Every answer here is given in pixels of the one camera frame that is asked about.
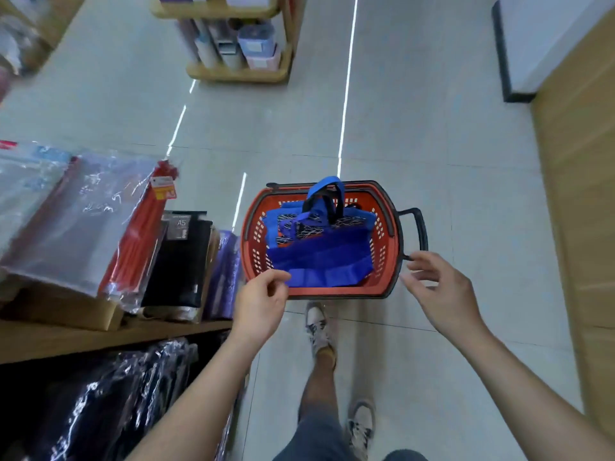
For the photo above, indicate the person's left hand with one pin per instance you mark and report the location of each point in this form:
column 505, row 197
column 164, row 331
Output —
column 259, row 307

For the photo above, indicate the person's right hand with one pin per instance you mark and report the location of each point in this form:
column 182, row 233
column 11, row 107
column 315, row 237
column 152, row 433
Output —
column 444, row 297

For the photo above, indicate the red shopping basket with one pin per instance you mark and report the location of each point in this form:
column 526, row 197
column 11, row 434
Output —
column 255, row 259

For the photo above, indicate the heap of blue bags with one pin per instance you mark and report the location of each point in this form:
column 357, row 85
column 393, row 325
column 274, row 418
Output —
column 322, row 259

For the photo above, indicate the person's right forearm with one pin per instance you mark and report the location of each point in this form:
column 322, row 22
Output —
column 533, row 398

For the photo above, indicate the person's left forearm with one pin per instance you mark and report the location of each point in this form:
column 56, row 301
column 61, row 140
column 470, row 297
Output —
column 187, row 403

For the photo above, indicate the person's left leg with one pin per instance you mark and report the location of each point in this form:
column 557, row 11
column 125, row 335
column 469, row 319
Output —
column 312, row 417

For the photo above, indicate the person's leg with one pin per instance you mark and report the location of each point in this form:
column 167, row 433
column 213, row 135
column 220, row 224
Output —
column 312, row 417
column 405, row 455

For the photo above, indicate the person's right shoe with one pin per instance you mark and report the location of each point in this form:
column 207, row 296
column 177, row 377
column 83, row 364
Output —
column 361, row 427

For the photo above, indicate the person's right leg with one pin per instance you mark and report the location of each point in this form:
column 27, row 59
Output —
column 405, row 455

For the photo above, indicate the black wrapped bags group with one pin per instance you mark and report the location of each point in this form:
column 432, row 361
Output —
column 106, row 403

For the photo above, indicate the black A5 notebook pack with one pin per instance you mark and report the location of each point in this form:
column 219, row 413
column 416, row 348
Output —
column 178, row 269

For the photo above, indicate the red wrapped goods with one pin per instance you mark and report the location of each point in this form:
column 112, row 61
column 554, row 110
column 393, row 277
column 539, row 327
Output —
column 139, row 240

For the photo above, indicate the wooden panel cabinet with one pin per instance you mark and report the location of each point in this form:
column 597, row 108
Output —
column 581, row 235

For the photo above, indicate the brown cardboard box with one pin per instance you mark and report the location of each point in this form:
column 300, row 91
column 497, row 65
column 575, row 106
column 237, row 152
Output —
column 67, row 310

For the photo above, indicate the clear wrapped pack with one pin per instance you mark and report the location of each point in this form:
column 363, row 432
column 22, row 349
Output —
column 82, row 221

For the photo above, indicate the white plastic box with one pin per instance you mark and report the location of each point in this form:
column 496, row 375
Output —
column 257, row 48

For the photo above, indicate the white cabinet with dark edge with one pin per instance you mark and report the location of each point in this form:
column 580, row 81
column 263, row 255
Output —
column 557, row 43

